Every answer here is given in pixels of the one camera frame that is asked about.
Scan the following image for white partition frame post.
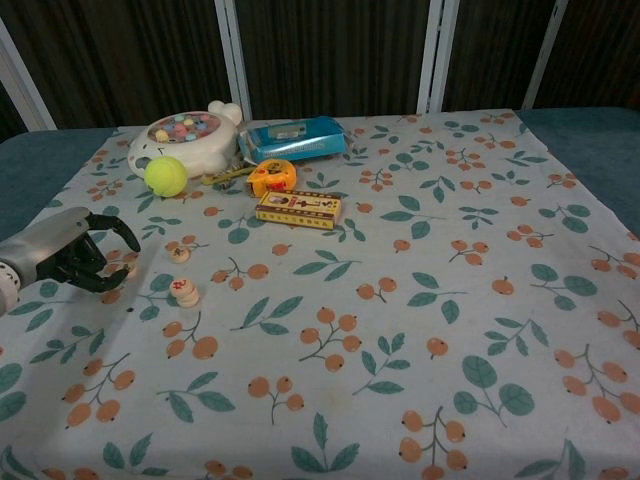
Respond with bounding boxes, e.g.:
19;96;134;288
519;0;570;111
0;19;57;132
416;0;459;114
213;0;254;121

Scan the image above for floral leaf fruit tablecloth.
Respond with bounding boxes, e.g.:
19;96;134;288
0;107;640;480

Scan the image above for teal padded table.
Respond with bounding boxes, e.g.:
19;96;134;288
0;107;640;251

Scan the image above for dark ribbed partition panel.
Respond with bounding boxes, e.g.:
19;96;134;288
0;0;236;132
443;0;554;112
535;0;640;109
234;0;432;121

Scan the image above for yellow green key bunch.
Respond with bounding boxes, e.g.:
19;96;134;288
202;162;259;191

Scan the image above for yellow red chess box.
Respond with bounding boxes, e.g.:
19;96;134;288
255;189;345;231

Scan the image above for white fishing game toy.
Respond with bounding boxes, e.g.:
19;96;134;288
126;99;245;179

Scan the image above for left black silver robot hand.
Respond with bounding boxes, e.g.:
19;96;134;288
0;207;143;294

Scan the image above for blue cardboard box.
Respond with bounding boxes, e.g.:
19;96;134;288
237;115;350;164

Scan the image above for yellow tennis ball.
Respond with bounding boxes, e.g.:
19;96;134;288
144;155;189;197

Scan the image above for orange tape measure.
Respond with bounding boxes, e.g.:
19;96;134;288
248;158;298;198

